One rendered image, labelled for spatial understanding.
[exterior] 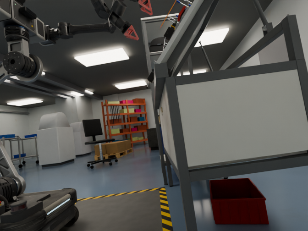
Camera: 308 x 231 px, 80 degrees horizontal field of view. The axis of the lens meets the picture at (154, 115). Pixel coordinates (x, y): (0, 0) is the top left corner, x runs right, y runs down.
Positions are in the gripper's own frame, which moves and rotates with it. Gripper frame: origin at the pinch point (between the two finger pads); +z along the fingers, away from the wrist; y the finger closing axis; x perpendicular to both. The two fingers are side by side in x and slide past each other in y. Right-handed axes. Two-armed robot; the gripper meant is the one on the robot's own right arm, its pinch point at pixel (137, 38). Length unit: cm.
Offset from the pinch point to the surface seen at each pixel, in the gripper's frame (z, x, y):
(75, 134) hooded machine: -142, 338, 539
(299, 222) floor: 133, 19, -12
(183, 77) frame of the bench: 36.8, 4.0, -31.8
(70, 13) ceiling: -176, 14, 190
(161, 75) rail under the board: 29.0, 9.4, -32.4
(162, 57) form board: 24.4, 3.0, -31.1
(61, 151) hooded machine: -90, 310, 352
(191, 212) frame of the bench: 74, 43, -40
